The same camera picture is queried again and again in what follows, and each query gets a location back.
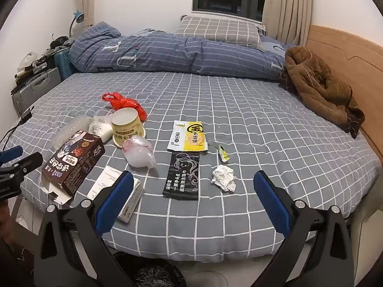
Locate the wooden headboard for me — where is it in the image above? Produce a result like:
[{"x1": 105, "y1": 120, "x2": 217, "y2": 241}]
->
[{"x1": 307, "y1": 24, "x2": 383, "y2": 168}]

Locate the yellow paper tub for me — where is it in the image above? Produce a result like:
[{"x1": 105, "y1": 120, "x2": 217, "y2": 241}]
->
[{"x1": 111, "y1": 108, "x2": 147, "y2": 148}]

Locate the grey checked pillow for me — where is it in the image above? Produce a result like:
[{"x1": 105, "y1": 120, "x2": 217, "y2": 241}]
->
[{"x1": 174, "y1": 16, "x2": 265, "y2": 50}]

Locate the brown padded jacket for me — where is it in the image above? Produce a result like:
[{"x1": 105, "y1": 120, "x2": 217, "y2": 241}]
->
[{"x1": 280, "y1": 46, "x2": 366, "y2": 139}]

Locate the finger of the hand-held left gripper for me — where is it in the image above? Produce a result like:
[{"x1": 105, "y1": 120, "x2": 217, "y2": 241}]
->
[
  {"x1": 0, "y1": 152, "x2": 43, "y2": 183},
  {"x1": 0, "y1": 145, "x2": 24, "y2": 165}
]

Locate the yellow snack packet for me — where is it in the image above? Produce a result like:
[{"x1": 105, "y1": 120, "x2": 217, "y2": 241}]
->
[{"x1": 167, "y1": 120, "x2": 208, "y2": 155}]

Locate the black power adapter with cable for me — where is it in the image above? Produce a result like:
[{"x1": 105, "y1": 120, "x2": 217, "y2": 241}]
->
[{"x1": 0, "y1": 106, "x2": 35, "y2": 151}]

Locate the white small box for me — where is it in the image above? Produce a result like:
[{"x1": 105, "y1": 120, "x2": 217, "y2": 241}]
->
[{"x1": 87, "y1": 165, "x2": 145, "y2": 224}]

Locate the white face mask package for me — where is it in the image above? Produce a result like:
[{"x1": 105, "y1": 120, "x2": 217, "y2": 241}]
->
[{"x1": 88, "y1": 115, "x2": 116, "y2": 142}]

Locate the white tissue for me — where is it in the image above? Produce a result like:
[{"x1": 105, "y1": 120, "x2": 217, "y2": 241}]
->
[{"x1": 212, "y1": 164, "x2": 237, "y2": 192}]

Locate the blue checked quilt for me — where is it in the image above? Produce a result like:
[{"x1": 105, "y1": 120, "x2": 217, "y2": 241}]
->
[{"x1": 69, "y1": 22, "x2": 289, "y2": 81}]

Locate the teal plastic crate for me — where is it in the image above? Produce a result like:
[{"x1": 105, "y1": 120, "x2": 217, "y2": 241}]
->
[{"x1": 54, "y1": 48, "x2": 75, "y2": 81}]

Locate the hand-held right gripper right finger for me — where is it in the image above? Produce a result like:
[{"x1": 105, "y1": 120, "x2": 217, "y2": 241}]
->
[{"x1": 253, "y1": 170, "x2": 355, "y2": 287}]

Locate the bin with black bag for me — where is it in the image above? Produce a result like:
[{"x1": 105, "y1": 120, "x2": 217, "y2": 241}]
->
[{"x1": 111, "y1": 251, "x2": 187, "y2": 287}]

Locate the bed with grey checked sheet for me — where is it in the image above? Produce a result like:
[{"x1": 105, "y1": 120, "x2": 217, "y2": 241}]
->
[{"x1": 0, "y1": 72, "x2": 383, "y2": 264}]

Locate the white round appliance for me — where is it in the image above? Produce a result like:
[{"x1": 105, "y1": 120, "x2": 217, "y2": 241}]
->
[{"x1": 18, "y1": 51, "x2": 38, "y2": 72}]

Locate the blue desk lamp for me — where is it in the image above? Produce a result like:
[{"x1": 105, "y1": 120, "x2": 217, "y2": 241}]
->
[{"x1": 69, "y1": 10, "x2": 85, "y2": 41}]

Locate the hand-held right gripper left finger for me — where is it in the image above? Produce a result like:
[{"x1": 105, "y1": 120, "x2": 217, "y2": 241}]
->
[{"x1": 34, "y1": 170, "x2": 144, "y2": 287}]

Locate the small yellow sachet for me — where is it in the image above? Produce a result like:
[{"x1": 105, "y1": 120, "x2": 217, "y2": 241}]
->
[{"x1": 209, "y1": 144, "x2": 229, "y2": 163}]

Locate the brown printed carton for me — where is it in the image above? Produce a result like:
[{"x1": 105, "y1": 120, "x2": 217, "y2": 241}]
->
[{"x1": 41, "y1": 130, "x2": 106, "y2": 205}]

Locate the black wipe packet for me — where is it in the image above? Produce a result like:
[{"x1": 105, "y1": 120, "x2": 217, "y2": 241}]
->
[{"x1": 162, "y1": 152, "x2": 200, "y2": 201}]

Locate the clear crumpled plastic bag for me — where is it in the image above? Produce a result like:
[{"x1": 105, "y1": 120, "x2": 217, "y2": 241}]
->
[{"x1": 122, "y1": 135, "x2": 157, "y2": 168}]

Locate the red plastic bag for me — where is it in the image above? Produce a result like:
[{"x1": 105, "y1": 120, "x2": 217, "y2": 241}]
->
[{"x1": 102, "y1": 92, "x2": 148, "y2": 121}]

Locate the grey hard suitcase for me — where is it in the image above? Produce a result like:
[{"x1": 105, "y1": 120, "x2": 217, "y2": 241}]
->
[{"x1": 11, "y1": 67, "x2": 62, "y2": 117}]

